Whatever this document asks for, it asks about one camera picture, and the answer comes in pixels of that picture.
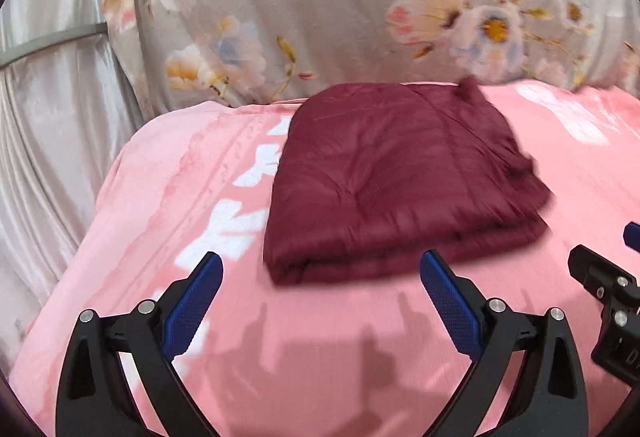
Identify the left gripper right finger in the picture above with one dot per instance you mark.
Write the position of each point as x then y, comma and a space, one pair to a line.
548, 397

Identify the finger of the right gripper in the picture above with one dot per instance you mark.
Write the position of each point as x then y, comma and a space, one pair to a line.
631, 236

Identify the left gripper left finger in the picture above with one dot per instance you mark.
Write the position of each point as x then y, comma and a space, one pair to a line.
94, 398

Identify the maroon puffer jacket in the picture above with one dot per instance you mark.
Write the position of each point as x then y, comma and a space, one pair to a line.
373, 175

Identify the pink butterfly blanket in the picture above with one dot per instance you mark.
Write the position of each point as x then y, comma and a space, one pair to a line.
369, 359

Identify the silver satin curtain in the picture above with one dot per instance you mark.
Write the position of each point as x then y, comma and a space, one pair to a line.
66, 111

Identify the grey floral bed sheet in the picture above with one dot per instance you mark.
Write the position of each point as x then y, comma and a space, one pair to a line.
177, 53

